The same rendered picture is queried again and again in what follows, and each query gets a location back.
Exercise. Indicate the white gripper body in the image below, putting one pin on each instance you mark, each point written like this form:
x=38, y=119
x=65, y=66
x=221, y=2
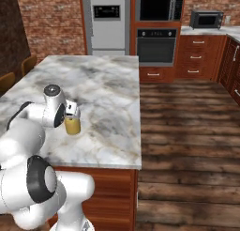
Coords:
x=76, y=110

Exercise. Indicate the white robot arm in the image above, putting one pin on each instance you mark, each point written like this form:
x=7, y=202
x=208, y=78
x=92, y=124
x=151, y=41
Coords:
x=22, y=141

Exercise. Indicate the yellow cup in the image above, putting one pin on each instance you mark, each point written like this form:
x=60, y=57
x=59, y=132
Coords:
x=72, y=126

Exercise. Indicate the brown wooden chair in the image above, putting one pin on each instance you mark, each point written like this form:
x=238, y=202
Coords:
x=7, y=83
x=28, y=64

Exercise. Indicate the wooden oven housing cabinet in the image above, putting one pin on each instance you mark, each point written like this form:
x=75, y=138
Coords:
x=156, y=75

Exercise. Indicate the silver fridge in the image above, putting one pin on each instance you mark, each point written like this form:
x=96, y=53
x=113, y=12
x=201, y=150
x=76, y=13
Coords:
x=108, y=28

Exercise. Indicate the built-in black microwave oven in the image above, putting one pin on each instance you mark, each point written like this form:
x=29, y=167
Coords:
x=157, y=7

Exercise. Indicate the wooden base cupboard run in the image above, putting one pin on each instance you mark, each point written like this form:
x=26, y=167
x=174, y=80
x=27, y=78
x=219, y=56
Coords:
x=232, y=69
x=197, y=58

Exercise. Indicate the black countertop toaster oven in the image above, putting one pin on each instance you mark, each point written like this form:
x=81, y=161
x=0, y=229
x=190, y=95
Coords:
x=206, y=19

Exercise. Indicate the white wall socket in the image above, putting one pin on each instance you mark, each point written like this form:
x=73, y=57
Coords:
x=228, y=19

